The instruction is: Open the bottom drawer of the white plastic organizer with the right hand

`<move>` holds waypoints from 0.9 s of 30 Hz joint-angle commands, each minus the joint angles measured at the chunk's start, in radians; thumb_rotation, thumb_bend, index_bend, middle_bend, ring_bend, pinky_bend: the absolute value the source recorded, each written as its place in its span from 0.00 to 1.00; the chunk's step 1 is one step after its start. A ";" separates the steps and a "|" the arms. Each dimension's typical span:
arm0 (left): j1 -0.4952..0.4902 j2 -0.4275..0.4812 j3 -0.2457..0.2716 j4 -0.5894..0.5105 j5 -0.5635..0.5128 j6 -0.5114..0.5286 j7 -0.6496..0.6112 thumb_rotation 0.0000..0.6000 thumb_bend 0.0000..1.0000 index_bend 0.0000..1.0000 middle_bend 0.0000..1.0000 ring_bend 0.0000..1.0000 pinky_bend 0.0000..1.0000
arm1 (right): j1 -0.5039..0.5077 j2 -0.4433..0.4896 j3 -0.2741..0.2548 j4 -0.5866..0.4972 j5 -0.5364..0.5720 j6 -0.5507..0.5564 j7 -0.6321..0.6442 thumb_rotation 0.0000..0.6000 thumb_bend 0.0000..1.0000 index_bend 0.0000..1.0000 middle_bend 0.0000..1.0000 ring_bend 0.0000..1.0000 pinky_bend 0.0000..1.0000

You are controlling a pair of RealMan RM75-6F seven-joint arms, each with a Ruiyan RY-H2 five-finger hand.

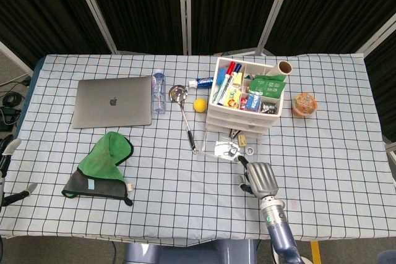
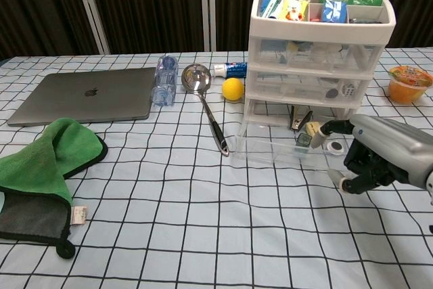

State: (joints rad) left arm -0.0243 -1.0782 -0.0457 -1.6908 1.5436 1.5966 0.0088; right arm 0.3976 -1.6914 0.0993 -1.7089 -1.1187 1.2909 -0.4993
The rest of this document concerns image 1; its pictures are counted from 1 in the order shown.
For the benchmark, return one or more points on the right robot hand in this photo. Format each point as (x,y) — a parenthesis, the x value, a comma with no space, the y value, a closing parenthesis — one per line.
(263,179)

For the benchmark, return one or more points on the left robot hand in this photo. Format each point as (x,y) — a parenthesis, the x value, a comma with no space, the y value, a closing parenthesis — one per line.
(3,168)

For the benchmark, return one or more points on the clear plastic drawer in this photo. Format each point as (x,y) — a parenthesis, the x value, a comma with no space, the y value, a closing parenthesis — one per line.
(232,123)
(210,148)
(235,116)

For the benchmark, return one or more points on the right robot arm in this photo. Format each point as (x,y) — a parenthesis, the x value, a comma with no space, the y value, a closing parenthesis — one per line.
(280,230)

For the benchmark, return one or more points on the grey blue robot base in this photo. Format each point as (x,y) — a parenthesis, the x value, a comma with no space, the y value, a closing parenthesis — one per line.
(191,253)

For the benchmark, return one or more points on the white drawer organizer box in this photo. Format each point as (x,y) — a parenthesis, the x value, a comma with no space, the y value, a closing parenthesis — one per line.
(244,112)

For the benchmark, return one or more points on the small wooden tag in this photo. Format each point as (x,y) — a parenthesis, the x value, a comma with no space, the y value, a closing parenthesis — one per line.
(242,141)

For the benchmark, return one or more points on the white printed card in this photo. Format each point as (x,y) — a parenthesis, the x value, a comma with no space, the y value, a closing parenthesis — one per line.
(220,148)

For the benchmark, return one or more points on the black metal clip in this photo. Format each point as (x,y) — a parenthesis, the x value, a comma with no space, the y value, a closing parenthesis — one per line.
(233,134)

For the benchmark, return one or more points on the blue plastic packet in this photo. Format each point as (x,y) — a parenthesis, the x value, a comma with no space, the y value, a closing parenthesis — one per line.
(253,101)

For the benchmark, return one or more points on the orange fruit jelly cup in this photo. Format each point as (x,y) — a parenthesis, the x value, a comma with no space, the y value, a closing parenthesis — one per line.
(304,105)

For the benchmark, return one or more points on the yellow snack packet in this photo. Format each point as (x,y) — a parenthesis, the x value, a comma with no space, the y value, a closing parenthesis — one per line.
(232,97)

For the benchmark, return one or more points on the green tea packet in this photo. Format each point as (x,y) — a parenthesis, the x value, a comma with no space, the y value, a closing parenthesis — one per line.
(267,86)

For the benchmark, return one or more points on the green grey cloth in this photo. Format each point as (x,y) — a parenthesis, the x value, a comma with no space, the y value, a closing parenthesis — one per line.
(99,162)

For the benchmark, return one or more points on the yellow ball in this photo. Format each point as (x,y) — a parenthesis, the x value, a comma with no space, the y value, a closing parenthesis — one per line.
(200,104)

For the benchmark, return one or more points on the marker pens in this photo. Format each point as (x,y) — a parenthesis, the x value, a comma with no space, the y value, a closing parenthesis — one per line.
(231,83)

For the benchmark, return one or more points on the red cap marker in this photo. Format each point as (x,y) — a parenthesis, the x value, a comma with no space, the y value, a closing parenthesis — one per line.
(226,83)

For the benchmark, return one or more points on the checkered blue tablecloth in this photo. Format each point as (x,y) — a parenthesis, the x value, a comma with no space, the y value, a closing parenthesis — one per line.
(154,199)

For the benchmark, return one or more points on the blue sponge block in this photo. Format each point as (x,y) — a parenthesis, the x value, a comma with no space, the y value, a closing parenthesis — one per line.
(221,77)

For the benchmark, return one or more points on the cardboard tube roll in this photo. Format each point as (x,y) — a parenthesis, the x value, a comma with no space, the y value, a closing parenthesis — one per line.
(283,67)

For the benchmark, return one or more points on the blue white toothpaste tube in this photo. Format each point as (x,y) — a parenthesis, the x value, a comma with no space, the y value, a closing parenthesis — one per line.
(202,82)

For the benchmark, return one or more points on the grey laptop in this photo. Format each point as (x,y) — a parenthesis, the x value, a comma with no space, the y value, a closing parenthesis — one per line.
(113,101)

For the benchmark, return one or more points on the clear water bottle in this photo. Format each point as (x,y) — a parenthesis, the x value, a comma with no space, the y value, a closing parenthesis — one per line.
(159,94)

